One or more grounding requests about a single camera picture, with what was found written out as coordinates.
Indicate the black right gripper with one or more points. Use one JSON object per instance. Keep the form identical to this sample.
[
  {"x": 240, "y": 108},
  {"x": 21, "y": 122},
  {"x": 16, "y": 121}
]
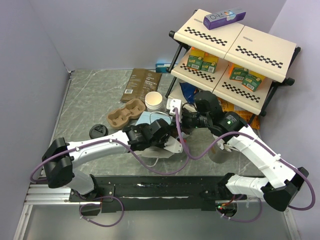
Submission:
[{"x": 184, "y": 111}]

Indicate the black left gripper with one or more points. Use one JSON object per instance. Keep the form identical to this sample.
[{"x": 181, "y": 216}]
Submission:
[{"x": 165, "y": 137}]

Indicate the light blue paper bag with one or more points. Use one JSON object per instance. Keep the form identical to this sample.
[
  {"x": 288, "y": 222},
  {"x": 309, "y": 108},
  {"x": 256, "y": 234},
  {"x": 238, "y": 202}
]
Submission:
[{"x": 155, "y": 152}]

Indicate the white paper cup stack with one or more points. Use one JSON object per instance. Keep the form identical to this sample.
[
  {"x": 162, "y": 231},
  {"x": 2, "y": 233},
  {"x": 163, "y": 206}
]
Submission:
[{"x": 153, "y": 101}]

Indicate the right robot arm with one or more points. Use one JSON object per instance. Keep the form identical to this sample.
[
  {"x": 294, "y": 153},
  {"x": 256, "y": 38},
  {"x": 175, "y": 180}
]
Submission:
[{"x": 281, "y": 181}]

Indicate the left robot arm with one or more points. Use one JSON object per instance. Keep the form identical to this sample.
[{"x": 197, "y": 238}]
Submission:
[{"x": 62, "y": 159}]

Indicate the brown coffee bean bag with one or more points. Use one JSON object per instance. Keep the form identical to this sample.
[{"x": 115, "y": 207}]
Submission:
[{"x": 140, "y": 83}]

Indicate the brown pulp cup carrier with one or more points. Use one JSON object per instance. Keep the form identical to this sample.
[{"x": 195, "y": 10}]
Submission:
[{"x": 120, "y": 117}]

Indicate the blue chip bag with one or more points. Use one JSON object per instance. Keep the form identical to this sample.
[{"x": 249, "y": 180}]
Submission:
[{"x": 189, "y": 91}]

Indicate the grey cup of stirrers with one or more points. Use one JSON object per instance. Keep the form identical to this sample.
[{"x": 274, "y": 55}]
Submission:
[{"x": 220, "y": 152}]

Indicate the orange snack bag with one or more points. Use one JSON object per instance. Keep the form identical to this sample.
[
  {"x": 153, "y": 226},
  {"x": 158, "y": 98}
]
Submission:
[{"x": 246, "y": 115}]

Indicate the green juice carton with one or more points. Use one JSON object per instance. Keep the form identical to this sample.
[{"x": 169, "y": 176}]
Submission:
[
  {"x": 194, "y": 62},
  {"x": 238, "y": 73},
  {"x": 209, "y": 66},
  {"x": 251, "y": 82}
]

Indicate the cream checkered shelf rack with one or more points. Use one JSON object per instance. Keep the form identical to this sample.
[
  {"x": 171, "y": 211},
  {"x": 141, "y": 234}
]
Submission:
[{"x": 238, "y": 44}]

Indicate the blue R&O box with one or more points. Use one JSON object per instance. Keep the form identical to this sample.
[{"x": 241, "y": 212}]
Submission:
[{"x": 162, "y": 67}]

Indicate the purple R&O box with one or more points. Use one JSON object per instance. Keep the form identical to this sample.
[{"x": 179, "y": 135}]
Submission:
[{"x": 222, "y": 18}]

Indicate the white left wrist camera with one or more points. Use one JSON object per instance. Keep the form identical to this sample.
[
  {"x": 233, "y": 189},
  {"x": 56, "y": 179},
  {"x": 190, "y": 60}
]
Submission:
[{"x": 173, "y": 145}]

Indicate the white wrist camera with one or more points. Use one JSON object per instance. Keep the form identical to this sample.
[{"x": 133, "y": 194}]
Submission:
[
  {"x": 173, "y": 145},
  {"x": 174, "y": 106}
]

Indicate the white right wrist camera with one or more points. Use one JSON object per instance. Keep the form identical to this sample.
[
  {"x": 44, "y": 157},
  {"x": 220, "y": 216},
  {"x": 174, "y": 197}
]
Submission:
[{"x": 174, "y": 106}]

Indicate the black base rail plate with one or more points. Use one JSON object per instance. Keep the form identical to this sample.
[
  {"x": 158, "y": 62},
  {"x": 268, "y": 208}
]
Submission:
[{"x": 140, "y": 193}]

